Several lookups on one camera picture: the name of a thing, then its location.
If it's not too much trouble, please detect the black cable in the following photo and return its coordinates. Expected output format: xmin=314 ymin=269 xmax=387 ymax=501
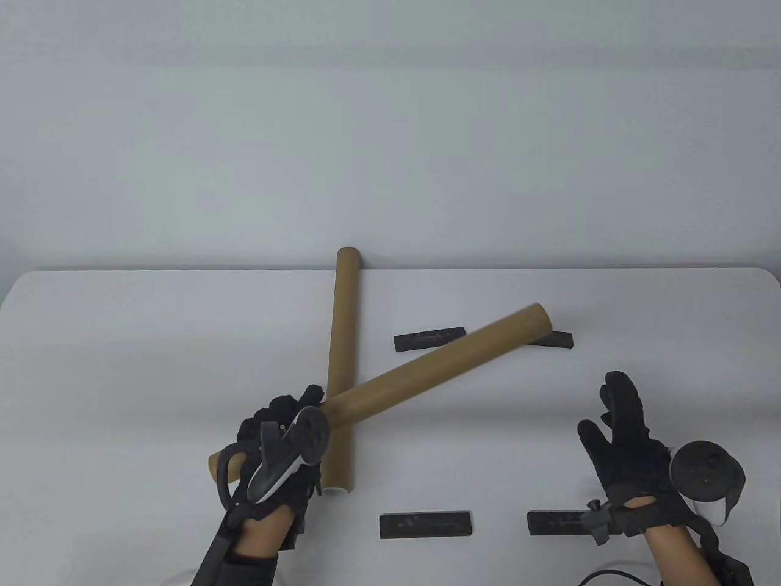
xmin=580 ymin=569 xmax=663 ymax=586

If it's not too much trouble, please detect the person's right hand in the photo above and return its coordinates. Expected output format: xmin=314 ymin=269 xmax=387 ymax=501
xmin=577 ymin=371 xmax=696 ymax=535

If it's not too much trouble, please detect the person's left hand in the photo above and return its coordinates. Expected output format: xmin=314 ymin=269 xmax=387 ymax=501
xmin=227 ymin=385 xmax=327 ymax=532

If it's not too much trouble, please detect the person's right forearm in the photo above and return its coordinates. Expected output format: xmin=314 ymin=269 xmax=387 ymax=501
xmin=646 ymin=524 xmax=721 ymax=586

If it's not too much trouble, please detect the person's left forearm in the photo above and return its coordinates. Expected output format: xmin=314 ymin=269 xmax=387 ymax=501
xmin=223 ymin=505 xmax=295 ymax=586

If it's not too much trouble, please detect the black camera bracket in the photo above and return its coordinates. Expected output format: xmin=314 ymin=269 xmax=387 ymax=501
xmin=581 ymin=499 xmax=616 ymax=545

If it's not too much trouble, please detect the black wrist camera unit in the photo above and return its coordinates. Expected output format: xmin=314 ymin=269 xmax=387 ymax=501
xmin=689 ymin=510 xmax=755 ymax=586
xmin=191 ymin=518 xmax=239 ymax=586

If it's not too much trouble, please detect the brown cardboard mailing tube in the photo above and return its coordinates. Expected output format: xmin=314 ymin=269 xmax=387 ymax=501
xmin=322 ymin=247 xmax=362 ymax=495
xmin=207 ymin=303 xmax=553 ymax=484

